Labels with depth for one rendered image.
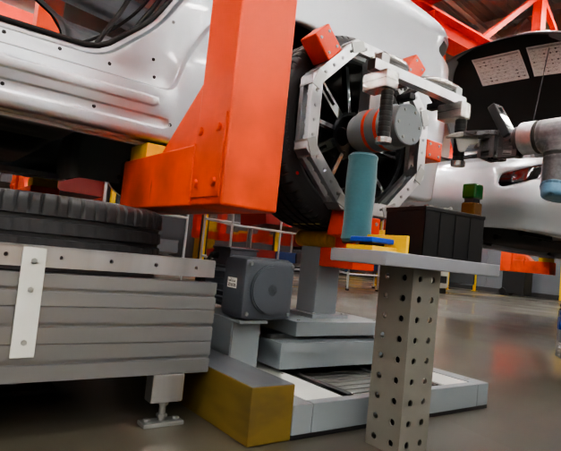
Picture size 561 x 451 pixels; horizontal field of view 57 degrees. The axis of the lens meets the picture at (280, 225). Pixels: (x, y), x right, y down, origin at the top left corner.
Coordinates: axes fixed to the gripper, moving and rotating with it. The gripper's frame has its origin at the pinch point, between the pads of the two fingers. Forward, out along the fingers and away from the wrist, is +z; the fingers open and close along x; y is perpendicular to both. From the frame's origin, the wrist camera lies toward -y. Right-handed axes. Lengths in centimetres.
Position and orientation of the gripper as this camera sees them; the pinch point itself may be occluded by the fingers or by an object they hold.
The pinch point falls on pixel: (460, 140)
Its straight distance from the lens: 171.9
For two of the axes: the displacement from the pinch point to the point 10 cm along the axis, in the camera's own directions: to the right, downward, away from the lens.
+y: -1.0, 9.9, -0.6
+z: -5.9, -0.1, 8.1
